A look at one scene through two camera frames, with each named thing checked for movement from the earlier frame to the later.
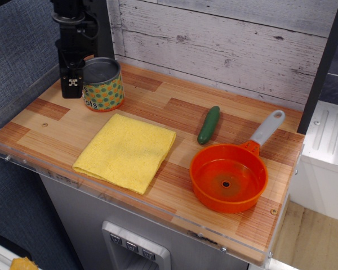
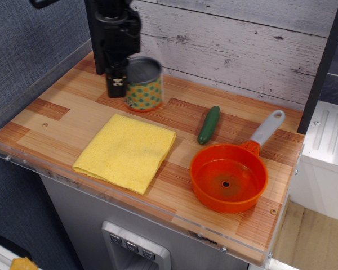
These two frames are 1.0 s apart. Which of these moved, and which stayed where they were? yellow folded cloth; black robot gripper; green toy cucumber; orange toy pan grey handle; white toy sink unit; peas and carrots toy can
Moved: black robot gripper; peas and carrots toy can
Stayed: white toy sink unit; yellow folded cloth; green toy cucumber; orange toy pan grey handle
